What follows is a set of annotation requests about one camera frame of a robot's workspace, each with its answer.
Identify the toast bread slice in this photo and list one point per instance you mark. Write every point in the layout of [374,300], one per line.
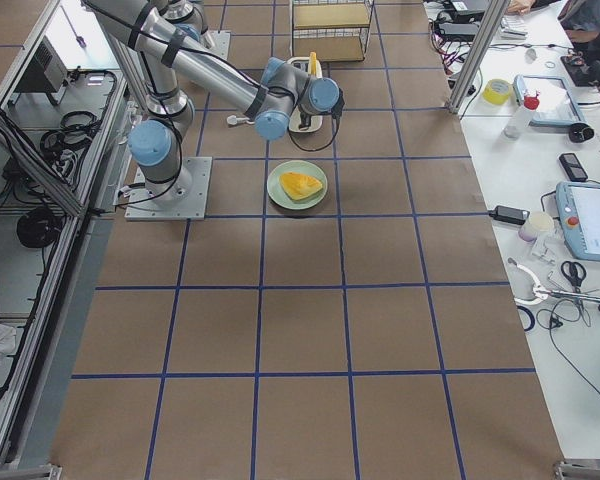
[313,64]

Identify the yellow tape roll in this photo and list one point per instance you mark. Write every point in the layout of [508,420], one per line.
[497,91]

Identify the clear bottle red cap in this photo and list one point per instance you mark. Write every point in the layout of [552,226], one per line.
[521,119]

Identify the white plastic clamp tool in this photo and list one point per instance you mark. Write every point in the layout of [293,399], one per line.
[535,292]

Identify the orange triangular bread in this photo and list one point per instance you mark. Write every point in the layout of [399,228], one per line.
[298,186]

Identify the blue teach pendant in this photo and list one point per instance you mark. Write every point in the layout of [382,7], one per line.
[578,214]
[557,106]

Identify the aluminium frame post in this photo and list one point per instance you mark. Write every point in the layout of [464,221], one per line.
[490,24]

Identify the light green plate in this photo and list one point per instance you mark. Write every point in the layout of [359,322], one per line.
[278,196]

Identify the blue teach pendant near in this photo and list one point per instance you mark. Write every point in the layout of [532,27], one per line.
[578,214]

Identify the black phone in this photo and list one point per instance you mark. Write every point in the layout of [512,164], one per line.
[573,167]

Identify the black power brick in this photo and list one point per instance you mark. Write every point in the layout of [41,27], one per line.
[509,215]

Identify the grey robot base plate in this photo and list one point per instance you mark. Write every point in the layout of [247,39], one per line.
[186,200]

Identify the blue teach pendant far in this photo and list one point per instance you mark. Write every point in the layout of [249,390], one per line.
[557,106]

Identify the white pot with lid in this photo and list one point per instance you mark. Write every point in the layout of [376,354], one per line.
[536,224]

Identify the black scissors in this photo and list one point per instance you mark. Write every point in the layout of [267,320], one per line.
[575,273]

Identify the white two-slot toaster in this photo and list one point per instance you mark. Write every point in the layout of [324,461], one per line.
[314,122]

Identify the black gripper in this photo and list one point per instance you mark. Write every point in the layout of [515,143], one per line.
[305,120]

